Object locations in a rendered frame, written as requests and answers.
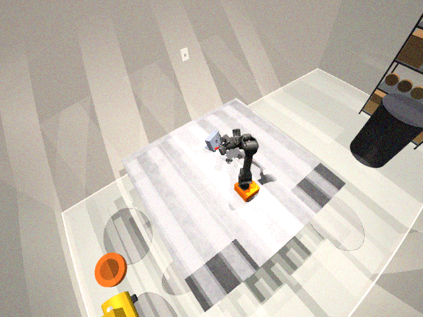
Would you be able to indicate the grey square panel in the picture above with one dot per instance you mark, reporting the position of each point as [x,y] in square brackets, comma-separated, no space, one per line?
[213,140]

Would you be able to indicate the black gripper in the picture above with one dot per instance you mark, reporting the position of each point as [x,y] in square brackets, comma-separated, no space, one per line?
[223,148]

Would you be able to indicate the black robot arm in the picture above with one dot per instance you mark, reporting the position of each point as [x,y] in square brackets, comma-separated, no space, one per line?
[250,148]

